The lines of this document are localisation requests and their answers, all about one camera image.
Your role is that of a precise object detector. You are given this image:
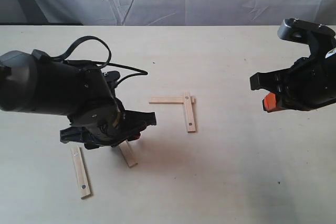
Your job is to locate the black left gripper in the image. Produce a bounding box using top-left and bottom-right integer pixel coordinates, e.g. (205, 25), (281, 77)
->
(60, 99), (156, 150)

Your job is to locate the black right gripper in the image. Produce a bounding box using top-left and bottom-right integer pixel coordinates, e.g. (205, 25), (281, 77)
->
(250, 56), (335, 113)

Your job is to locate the plain wood strip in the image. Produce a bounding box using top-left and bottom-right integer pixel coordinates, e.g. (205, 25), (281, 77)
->
(119, 141), (138, 168)

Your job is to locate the wood strip with two magnets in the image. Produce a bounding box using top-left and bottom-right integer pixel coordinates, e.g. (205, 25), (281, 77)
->
(183, 92), (196, 133)

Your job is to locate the wood strip with magnet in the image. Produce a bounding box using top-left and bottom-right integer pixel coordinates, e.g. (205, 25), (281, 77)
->
(71, 146), (91, 199)

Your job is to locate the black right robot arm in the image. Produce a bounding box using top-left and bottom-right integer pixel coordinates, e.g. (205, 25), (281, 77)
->
(146, 55), (335, 134)

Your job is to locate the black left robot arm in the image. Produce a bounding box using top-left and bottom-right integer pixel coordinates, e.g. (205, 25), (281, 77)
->
(1, 50), (156, 150)

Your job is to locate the horizontal wood strip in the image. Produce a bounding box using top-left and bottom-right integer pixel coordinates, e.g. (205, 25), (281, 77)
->
(149, 96), (186, 104)

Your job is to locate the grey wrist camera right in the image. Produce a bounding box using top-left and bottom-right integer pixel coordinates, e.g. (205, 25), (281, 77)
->
(277, 18), (335, 59)

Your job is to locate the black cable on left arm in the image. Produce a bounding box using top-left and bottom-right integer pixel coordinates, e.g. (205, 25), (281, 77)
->
(49, 35), (148, 86)

